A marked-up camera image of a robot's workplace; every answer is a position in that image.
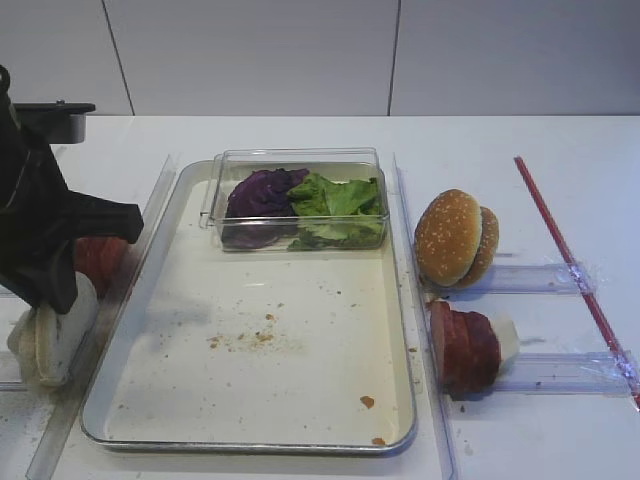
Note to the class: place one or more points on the clear rail lower right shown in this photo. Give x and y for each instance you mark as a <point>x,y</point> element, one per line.
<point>597,373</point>

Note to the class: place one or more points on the sesame bun top rear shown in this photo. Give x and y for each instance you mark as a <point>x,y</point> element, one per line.
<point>487,248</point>

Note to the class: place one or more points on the sesame bun top front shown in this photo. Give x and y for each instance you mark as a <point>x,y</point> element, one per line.
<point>447,237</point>

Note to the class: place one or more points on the white pusher block meat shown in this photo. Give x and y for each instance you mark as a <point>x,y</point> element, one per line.
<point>508,340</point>

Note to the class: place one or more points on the purple cabbage leaves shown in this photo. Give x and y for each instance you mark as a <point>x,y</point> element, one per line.
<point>264,193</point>

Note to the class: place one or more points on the clear acrylic strip inner left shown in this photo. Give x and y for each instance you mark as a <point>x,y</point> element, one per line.
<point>69,401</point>

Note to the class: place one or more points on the clear plastic food container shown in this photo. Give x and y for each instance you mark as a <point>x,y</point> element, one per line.
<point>336,164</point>

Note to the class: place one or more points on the bun bottom slice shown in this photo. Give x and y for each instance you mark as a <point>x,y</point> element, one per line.
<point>32,342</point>

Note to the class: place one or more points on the green lettuce leaves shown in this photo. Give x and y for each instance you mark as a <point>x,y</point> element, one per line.
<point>336,215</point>

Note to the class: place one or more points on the wrist camera grey black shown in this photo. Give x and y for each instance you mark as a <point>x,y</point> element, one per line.
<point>58,122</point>

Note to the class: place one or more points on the clear rail upper right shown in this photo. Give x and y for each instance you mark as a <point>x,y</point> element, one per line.
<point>518,279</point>

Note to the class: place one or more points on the red tomato slices stack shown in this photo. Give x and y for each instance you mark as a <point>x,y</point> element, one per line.
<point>99,259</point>

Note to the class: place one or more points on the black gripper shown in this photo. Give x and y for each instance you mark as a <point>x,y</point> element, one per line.
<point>40,220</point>

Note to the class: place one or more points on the sesame bun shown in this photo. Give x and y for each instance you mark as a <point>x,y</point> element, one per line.
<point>487,248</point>
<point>447,237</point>

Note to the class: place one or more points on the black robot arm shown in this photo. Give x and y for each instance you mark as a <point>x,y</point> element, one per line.
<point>5,100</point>

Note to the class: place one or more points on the clear rail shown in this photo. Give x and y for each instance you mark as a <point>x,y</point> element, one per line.
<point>597,373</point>
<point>518,279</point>

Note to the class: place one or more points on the metal baking tray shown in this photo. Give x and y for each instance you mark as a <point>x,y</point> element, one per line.
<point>295,352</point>

